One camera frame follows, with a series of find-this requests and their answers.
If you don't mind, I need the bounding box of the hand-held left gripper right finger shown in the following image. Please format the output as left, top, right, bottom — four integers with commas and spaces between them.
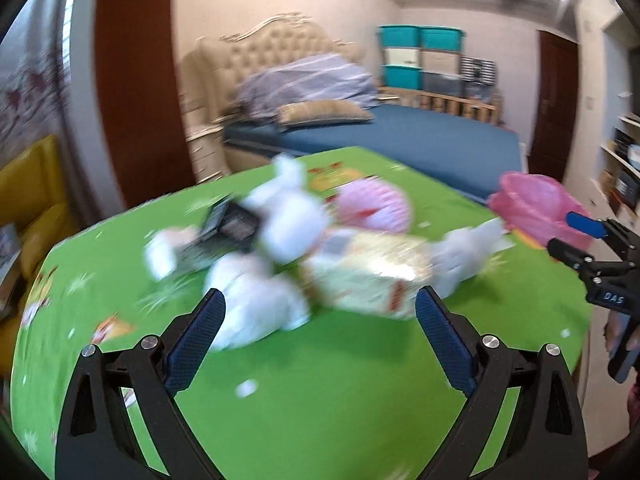
415, 285, 588, 480

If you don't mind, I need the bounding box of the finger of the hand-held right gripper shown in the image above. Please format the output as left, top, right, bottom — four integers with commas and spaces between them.
547, 237, 596, 273
566, 211, 608, 239

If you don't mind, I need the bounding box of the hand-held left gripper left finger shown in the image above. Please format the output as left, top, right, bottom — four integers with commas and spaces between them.
54, 287, 226, 480

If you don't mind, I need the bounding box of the bin with pink bag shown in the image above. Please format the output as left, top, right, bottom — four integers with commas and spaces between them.
487, 171, 596, 251

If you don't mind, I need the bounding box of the black product box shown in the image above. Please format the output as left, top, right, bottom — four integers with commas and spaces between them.
197, 200, 261, 256

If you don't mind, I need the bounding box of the pink foam fruit net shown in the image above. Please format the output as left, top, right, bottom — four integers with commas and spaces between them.
335, 177, 413, 233

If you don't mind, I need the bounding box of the person's right hand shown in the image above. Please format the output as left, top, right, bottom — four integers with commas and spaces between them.
603, 311, 640, 359

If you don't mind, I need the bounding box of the crumpled white plastic bag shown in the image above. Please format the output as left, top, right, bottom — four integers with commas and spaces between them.
205, 252, 313, 351

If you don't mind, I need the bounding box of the white paper cup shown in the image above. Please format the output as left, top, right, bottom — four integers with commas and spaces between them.
144, 230, 201, 281

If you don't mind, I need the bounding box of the yellow carton box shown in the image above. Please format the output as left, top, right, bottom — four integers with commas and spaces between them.
300, 227, 433, 321

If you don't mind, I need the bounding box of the white built-in cabinet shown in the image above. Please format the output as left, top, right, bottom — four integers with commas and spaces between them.
570, 0, 640, 226

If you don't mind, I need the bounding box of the brown wooden door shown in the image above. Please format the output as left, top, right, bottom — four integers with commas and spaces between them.
529, 30, 583, 186

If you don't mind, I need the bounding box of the green printed tablecloth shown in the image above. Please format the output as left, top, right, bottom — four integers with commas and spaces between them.
10, 146, 593, 480

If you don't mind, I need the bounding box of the blue mattress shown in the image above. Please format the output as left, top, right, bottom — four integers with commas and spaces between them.
222, 102, 523, 201

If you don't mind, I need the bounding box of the white nightstand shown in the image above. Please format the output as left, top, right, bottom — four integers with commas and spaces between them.
185, 110, 226, 183

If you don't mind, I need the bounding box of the checkered bag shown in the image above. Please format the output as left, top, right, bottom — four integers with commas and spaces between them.
460, 56, 498, 86

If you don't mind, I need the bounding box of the bent white foam strip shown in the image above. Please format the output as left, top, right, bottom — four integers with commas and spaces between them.
272, 154, 308, 196

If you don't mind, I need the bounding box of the grey clear storage box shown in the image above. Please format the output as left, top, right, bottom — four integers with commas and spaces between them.
421, 72, 462, 96

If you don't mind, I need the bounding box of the yellow leather armchair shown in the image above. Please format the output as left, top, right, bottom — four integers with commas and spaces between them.
0, 134, 71, 376

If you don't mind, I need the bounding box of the beige storage box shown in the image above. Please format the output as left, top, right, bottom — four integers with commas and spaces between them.
420, 50, 461, 75

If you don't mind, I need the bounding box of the teal storage box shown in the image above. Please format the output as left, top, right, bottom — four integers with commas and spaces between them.
377, 25, 421, 51
382, 65, 422, 88
419, 26, 467, 53

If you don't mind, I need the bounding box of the white storage box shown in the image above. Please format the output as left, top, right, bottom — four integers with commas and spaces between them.
382, 47, 422, 68

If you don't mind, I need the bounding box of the striped pillow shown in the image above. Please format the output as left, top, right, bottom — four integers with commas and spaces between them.
275, 100, 376, 128

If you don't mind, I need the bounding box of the brown wooden panel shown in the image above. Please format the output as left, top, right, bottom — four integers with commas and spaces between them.
95, 0, 198, 208

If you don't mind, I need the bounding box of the purple striped quilt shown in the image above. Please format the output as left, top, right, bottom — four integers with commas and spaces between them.
235, 52, 378, 118

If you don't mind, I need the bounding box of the lace patterned curtain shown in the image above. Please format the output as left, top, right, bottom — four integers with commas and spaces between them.
0, 0, 76, 161

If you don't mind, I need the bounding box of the beige tufted headboard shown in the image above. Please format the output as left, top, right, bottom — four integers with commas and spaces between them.
180, 11, 361, 131

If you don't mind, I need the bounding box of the wooden crib rail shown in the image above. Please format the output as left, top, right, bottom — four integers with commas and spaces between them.
377, 87, 503, 126

